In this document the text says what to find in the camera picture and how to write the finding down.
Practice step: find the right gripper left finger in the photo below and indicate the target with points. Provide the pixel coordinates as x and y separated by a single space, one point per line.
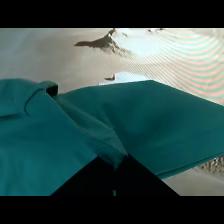
90 181

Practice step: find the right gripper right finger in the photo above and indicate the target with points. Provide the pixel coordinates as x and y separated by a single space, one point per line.
140 181

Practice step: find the green T-shirt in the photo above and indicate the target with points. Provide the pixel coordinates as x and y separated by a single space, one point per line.
160 123

